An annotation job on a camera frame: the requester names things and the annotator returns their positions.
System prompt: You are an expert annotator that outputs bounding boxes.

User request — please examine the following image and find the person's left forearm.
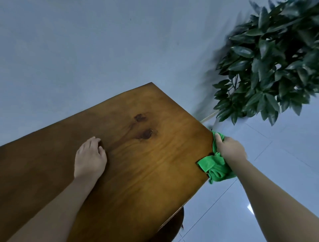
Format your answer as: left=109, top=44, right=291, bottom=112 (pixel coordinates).
left=7, top=175, right=101, bottom=242

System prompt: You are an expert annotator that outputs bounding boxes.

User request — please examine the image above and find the person's left hand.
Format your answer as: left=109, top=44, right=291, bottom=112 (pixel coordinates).
left=74, top=136, right=107, bottom=181

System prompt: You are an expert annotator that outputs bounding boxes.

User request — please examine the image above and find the person's right forearm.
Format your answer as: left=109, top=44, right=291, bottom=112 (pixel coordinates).
left=225, top=158, right=319, bottom=242

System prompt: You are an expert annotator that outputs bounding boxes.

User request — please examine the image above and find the green leafy potted plant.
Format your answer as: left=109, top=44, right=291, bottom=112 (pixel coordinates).
left=213, top=0, right=319, bottom=126

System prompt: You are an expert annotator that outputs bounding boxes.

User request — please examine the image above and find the dark wooden table base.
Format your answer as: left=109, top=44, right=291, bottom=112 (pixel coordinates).
left=147, top=206, right=185, bottom=242

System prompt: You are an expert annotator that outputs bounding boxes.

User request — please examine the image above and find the green microfiber cloth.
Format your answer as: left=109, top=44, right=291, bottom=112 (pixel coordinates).
left=197, top=131, right=237, bottom=184

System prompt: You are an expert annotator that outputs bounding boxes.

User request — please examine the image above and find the person's right hand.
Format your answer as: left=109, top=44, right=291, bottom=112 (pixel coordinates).
left=213, top=133, right=248, bottom=166

